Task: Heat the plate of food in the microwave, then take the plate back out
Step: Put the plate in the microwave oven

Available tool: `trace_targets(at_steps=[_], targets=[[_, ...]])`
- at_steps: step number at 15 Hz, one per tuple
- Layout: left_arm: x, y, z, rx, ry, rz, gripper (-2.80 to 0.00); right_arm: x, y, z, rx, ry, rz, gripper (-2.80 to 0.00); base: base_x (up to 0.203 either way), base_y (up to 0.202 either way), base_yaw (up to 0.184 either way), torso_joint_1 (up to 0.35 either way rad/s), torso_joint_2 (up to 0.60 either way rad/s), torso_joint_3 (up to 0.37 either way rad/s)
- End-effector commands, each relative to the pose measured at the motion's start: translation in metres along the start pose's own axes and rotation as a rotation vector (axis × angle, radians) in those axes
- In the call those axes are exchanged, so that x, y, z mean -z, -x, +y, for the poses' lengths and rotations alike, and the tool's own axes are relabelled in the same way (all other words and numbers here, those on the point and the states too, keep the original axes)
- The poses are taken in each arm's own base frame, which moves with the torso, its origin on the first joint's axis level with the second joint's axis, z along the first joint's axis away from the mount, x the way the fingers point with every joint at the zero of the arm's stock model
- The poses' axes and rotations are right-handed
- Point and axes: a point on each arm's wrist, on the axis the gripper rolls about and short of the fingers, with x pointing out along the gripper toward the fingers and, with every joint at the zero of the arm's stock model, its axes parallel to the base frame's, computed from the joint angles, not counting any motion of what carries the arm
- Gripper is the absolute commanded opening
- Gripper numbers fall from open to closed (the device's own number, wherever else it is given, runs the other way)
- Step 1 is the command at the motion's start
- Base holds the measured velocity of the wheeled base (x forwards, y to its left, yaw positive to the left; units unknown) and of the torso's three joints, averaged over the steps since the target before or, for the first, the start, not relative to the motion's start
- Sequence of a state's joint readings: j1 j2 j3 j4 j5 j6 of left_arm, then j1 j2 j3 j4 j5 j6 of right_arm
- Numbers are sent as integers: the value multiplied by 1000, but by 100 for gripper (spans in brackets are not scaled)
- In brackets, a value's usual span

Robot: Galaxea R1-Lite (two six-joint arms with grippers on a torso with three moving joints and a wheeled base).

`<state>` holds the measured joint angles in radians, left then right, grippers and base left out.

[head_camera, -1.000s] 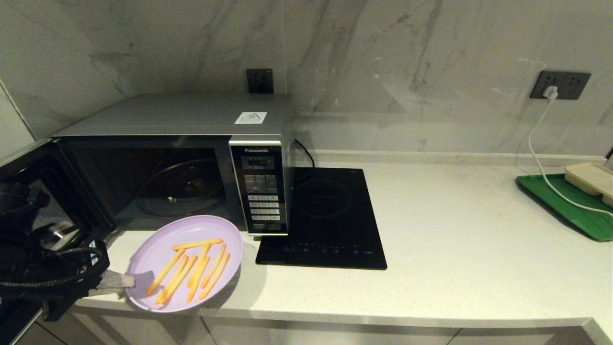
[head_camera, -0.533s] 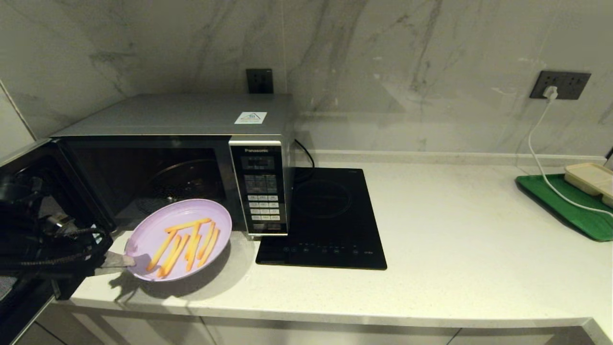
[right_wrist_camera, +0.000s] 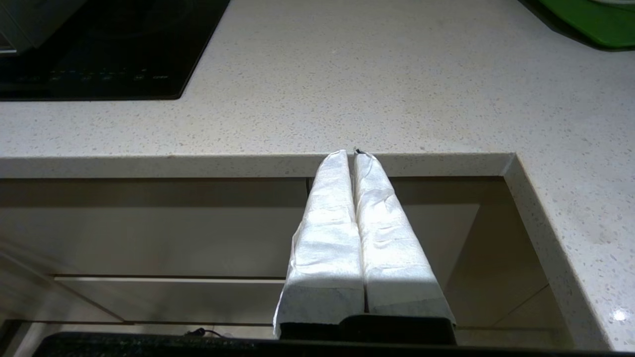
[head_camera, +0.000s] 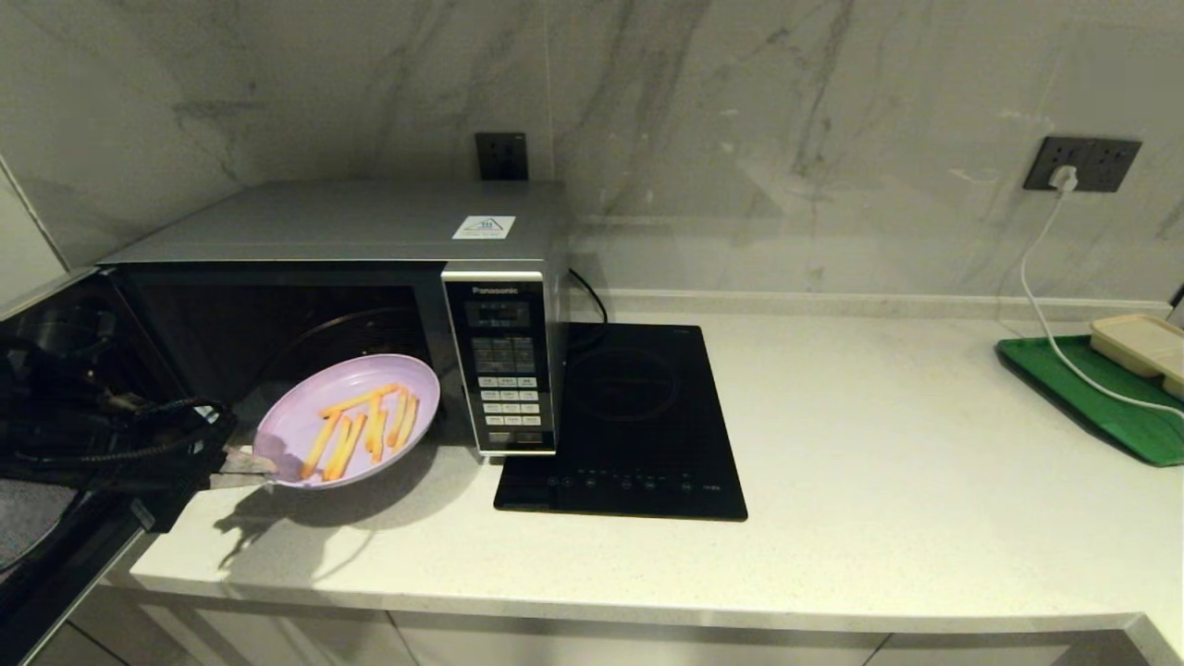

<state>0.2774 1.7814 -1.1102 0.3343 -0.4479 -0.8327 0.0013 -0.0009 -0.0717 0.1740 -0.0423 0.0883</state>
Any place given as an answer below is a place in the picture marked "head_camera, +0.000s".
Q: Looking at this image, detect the purple round plate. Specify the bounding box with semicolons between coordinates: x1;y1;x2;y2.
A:
253;354;441;489

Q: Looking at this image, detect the silver Panasonic microwave oven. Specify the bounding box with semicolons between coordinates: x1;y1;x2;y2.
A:
97;180;571;456

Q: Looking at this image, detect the white triangle warning sticker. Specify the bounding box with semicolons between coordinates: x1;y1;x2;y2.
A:
451;216;516;241

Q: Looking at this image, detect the black induction cooktop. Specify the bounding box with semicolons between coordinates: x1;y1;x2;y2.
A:
493;324;748;523

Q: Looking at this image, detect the grey cabinet door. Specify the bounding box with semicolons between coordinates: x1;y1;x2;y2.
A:
865;631;1134;666
388;610;894;666

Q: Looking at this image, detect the green plastic tray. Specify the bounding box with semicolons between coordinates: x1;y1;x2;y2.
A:
995;335;1184;466

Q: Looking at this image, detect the beige food container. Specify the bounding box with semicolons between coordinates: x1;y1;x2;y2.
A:
1091;314;1184;401

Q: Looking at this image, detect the braided black cable sleeve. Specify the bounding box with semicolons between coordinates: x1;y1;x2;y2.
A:
18;398;228;465

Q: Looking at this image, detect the black cable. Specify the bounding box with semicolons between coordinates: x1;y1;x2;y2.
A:
567;268;610;351

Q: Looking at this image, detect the black wall socket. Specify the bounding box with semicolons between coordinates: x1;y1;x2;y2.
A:
1023;136;1090;191
475;132;529;181
1082;138;1144;193

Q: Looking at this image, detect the white power cable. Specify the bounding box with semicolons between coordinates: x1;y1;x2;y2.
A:
1017;185;1184;414

